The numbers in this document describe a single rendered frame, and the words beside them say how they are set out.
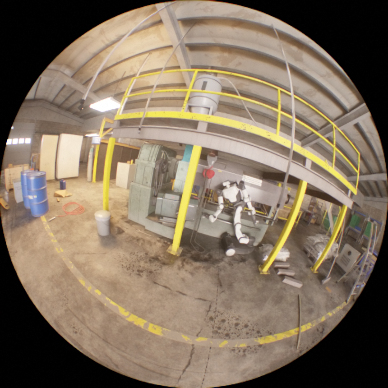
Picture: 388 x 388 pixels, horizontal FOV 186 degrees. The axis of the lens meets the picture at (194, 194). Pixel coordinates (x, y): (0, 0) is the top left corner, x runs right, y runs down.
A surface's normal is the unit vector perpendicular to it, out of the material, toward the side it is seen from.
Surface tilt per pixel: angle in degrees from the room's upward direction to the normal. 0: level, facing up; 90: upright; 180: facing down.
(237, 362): 0
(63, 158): 90
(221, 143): 90
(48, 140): 90
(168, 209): 90
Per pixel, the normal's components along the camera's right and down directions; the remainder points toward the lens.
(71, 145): 0.95, 0.26
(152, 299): 0.22, -0.95
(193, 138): -0.19, 0.18
